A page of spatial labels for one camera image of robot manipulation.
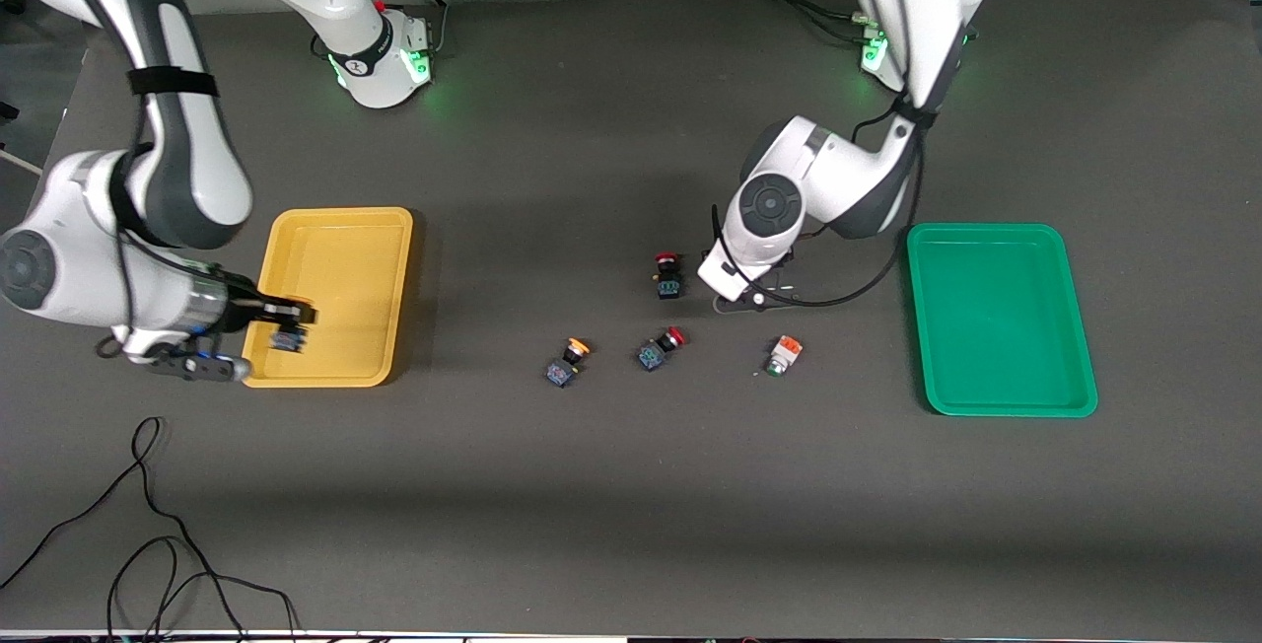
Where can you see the green plastic tray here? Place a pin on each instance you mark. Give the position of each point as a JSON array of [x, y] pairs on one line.
[[1001, 318]]

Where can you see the red push button switch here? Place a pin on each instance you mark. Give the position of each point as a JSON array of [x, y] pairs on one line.
[[668, 286], [651, 357]]

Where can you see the yellow push button switch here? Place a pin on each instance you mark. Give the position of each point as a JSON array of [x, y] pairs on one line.
[[289, 339], [560, 374]]

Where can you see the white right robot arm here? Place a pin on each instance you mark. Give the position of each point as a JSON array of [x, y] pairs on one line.
[[187, 160]]

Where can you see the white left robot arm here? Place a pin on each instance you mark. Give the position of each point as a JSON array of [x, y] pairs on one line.
[[838, 170]]

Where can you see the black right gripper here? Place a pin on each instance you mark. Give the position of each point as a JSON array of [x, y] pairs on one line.
[[244, 313]]

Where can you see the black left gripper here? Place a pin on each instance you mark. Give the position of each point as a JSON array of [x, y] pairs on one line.
[[786, 257]]

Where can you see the yellow plastic tray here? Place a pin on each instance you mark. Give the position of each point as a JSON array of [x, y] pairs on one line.
[[345, 278]]

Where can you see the green push button white body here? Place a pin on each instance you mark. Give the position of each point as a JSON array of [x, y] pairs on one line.
[[786, 352]]

